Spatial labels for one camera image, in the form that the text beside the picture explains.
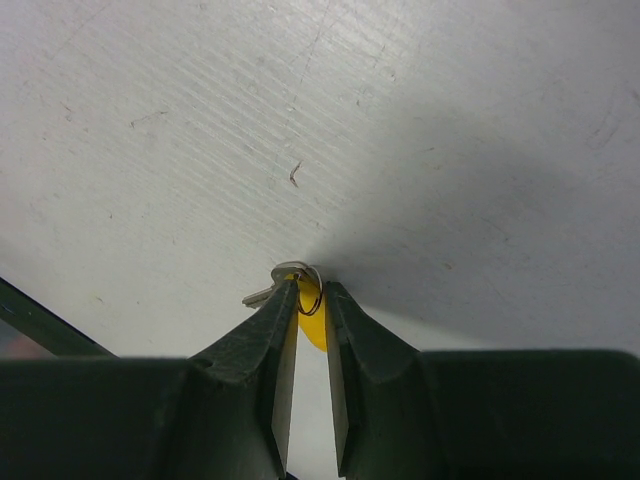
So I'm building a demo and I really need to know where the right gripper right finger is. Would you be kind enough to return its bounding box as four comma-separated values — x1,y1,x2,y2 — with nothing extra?
324,282,639,479

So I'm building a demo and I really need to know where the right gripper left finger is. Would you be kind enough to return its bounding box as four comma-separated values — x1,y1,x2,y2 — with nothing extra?
1,281,298,479

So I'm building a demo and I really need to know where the yellow tag key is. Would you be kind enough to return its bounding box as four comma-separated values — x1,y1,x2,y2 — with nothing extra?
242,261,327,352

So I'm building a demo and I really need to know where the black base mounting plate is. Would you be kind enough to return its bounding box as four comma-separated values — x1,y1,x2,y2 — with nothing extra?
1,279,116,357

